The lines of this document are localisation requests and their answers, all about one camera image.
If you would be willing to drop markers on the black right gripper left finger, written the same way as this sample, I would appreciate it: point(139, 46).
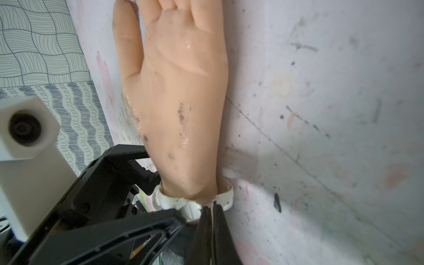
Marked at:
point(201, 249)

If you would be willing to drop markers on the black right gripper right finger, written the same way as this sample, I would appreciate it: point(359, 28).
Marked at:
point(223, 249)

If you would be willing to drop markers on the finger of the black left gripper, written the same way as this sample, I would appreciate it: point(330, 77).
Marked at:
point(134, 240)
point(104, 191)

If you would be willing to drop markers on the white wrist watch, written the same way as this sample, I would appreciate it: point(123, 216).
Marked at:
point(191, 209)

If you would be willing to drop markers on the mannequin hand with glitter nails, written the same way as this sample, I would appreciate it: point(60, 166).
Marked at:
point(174, 73)

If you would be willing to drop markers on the black white plaid sleeve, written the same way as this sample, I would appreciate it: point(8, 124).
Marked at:
point(178, 250)

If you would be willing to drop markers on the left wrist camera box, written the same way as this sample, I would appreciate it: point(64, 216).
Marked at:
point(34, 173)

